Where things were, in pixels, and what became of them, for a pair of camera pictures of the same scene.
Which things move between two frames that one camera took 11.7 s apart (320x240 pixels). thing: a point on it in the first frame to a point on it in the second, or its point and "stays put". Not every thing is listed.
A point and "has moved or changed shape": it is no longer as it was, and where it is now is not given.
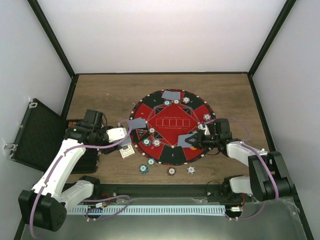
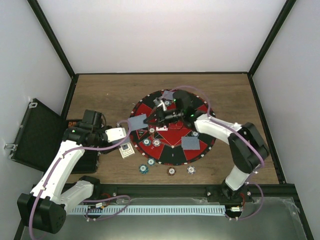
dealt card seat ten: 181,139 has moved or changed shape
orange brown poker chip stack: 171,171 stays put
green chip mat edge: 151,161 stays put
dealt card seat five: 171,95 stays put
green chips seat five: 167,102 stays put
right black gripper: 198,142 to 161,118
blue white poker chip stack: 191,169 stays put
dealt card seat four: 137,123 has moved or changed shape
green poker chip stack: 143,169 stays put
